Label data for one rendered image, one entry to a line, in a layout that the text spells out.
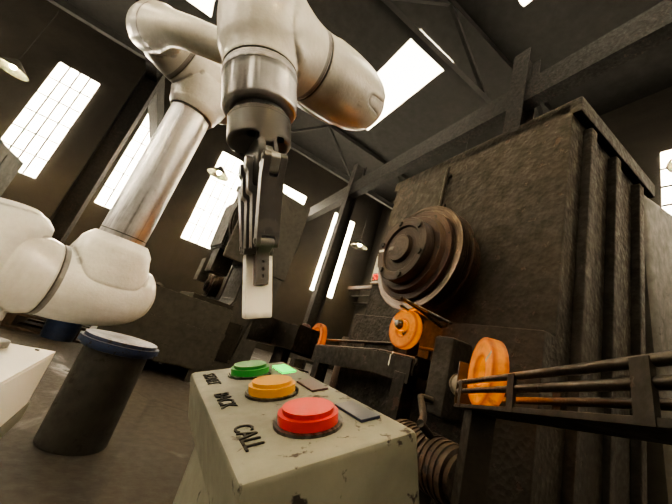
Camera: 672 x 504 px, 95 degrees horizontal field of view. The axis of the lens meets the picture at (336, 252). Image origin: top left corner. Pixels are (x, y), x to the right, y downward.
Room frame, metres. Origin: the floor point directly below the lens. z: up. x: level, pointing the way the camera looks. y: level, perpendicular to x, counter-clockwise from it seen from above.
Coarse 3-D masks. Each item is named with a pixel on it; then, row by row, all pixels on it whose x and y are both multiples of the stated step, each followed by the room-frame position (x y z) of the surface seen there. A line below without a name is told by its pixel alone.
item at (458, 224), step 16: (432, 208) 1.17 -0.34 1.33; (448, 208) 1.09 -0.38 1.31; (464, 224) 1.07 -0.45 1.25; (464, 240) 1.01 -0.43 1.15; (464, 256) 1.03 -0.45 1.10; (448, 272) 1.04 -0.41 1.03; (464, 272) 1.05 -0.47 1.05; (432, 288) 1.09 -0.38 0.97; (448, 288) 1.07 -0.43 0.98; (432, 304) 1.13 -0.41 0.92
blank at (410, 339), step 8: (400, 312) 1.25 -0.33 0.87; (408, 312) 1.21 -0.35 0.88; (392, 320) 1.28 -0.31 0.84; (408, 320) 1.20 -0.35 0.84; (416, 320) 1.16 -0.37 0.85; (392, 328) 1.27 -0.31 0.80; (408, 328) 1.19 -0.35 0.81; (416, 328) 1.15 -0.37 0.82; (392, 336) 1.26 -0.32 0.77; (400, 336) 1.22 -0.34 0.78; (408, 336) 1.18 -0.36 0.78; (416, 336) 1.16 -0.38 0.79; (400, 344) 1.21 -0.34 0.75; (408, 344) 1.18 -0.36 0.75
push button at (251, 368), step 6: (252, 360) 0.38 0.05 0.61; (258, 360) 0.38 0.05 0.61; (234, 366) 0.35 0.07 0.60; (240, 366) 0.35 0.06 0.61; (246, 366) 0.35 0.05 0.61; (252, 366) 0.35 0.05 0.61; (258, 366) 0.35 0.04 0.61; (264, 366) 0.36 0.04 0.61; (234, 372) 0.35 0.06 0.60; (240, 372) 0.34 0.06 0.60; (246, 372) 0.34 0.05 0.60; (252, 372) 0.34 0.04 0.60; (258, 372) 0.35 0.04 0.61; (264, 372) 0.35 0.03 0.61
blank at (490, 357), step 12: (480, 348) 0.72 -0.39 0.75; (492, 348) 0.66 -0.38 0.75; (504, 348) 0.66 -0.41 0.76; (480, 360) 0.73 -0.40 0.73; (492, 360) 0.65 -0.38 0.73; (504, 360) 0.64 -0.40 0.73; (468, 372) 0.78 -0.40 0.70; (480, 372) 0.74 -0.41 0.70; (492, 372) 0.64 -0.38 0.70; (504, 372) 0.63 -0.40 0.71; (480, 384) 0.69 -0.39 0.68; (492, 384) 0.64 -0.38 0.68; (504, 384) 0.64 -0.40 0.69; (480, 396) 0.68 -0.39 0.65; (492, 396) 0.65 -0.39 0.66
